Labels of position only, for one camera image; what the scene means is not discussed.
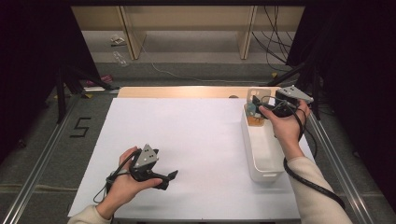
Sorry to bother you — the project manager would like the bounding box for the white table sheet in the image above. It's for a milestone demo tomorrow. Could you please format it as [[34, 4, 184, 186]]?
[[67, 97, 316, 220]]

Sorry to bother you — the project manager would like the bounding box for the small white grey object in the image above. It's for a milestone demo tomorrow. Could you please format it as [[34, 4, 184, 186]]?
[[109, 34, 127, 48]]

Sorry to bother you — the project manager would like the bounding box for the light wooden table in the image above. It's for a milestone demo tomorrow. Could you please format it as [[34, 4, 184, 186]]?
[[117, 86, 281, 100]]

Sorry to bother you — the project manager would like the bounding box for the person's left hand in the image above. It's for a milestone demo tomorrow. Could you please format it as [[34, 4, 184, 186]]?
[[98, 146, 163, 216]]

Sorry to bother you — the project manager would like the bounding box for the black metal stand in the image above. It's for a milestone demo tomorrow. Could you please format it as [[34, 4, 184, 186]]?
[[266, 61, 322, 121], [54, 66, 120, 125]]

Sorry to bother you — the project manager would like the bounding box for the beige printed phone case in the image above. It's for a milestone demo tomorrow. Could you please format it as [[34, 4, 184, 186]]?
[[246, 88, 273, 128]]

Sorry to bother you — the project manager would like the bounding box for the person's right hand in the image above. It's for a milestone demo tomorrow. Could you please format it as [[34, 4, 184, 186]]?
[[258, 99, 312, 161]]

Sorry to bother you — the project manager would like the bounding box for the clear plastic packet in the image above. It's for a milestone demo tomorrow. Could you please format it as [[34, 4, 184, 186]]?
[[112, 50, 129, 68]]

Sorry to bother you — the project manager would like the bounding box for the thick black gripper cable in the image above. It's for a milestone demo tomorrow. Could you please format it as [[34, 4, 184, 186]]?
[[260, 95, 347, 210]]

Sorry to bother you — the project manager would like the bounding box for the bundle of black cables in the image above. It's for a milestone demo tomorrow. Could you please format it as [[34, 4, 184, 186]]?
[[251, 5, 301, 73]]

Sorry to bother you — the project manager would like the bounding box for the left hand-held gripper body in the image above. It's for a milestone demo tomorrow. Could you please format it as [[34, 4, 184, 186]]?
[[128, 143, 166, 183]]

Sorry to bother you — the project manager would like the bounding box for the light wooden shelf unit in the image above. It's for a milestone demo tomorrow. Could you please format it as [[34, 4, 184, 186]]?
[[70, 5, 306, 61]]

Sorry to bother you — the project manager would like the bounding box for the aluminium floor rail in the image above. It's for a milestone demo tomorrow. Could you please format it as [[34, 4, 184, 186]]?
[[306, 108, 376, 224], [0, 92, 82, 224]]

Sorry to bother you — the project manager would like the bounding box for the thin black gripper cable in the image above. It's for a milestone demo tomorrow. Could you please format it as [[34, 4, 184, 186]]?
[[92, 148, 143, 204]]

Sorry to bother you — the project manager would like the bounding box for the pink object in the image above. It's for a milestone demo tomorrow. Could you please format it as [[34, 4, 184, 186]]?
[[86, 74, 113, 88]]

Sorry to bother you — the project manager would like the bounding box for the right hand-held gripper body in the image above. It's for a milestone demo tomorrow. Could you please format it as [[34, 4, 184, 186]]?
[[273, 85, 315, 119]]

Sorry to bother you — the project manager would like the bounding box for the white plastic storage box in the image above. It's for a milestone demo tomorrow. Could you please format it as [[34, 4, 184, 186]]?
[[241, 102, 289, 184]]

